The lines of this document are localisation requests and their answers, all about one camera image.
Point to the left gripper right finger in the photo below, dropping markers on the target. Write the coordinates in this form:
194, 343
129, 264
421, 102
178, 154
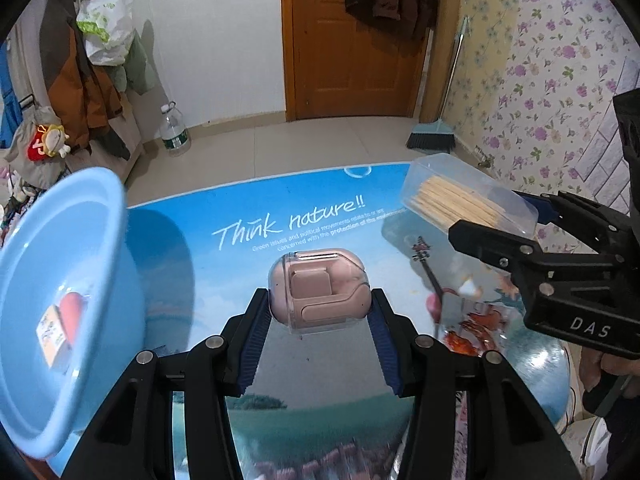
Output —
419, 367

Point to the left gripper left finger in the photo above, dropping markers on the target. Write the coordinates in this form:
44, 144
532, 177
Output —
222, 365

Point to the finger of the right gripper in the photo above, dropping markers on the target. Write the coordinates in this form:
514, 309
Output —
509, 253

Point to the red white snack bag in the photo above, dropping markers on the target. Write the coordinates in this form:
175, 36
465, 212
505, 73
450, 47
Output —
467, 305

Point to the clear box of toothpicks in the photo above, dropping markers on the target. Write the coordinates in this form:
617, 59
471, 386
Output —
442, 189

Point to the pink earbuds case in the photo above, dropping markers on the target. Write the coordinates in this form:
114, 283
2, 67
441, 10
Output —
318, 290

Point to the teal broom with dustpan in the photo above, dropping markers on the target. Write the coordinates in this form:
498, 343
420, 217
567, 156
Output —
438, 136

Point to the pink heart item in basin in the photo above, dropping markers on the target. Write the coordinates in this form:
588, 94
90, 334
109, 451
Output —
70, 309

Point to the light blue plastic basin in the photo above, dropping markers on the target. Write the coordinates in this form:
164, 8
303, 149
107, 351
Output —
71, 240

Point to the small carton in basin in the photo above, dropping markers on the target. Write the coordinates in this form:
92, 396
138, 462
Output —
52, 339

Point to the clear plastic water bottle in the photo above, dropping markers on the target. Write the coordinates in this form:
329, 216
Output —
174, 134

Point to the brown wooden door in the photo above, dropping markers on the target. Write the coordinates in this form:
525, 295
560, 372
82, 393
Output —
338, 66

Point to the red plush doll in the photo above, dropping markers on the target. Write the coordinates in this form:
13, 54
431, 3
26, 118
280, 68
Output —
48, 141

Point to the brown orange hanging coat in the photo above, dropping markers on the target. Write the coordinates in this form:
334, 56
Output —
82, 95

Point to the white green plastic bag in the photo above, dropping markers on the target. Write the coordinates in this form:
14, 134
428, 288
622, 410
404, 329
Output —
108, 30

